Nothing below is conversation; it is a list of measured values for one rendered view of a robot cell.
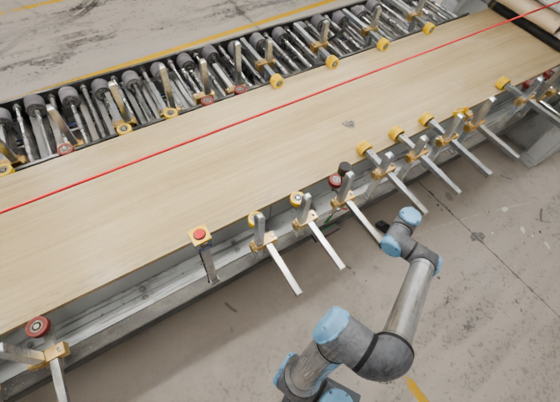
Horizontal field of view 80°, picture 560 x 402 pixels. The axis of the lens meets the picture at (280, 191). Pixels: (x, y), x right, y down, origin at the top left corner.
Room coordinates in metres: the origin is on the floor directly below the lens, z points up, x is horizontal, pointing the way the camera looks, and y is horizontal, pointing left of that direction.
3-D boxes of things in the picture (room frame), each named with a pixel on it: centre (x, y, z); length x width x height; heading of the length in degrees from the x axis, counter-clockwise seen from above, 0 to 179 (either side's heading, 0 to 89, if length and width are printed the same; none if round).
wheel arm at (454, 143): (1.40, -1.00, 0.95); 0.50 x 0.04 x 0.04; 37
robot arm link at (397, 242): (0.63, -0.51, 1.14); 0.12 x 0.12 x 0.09; 58
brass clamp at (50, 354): (0.08, 0.86, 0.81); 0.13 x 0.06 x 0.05; 127
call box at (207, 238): (0.51, 0.28, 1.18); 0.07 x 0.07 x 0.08; 37
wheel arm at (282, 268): (0.62, -0.01, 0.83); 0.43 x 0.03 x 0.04; 37
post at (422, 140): (1.27, -0.73, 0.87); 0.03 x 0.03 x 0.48; 37
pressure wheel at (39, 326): (0.18, 0.90, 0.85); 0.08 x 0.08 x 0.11
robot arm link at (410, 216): (0.73, -0.56, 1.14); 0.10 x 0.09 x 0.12; 148
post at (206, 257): (0.51, 0.28, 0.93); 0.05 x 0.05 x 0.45; 37
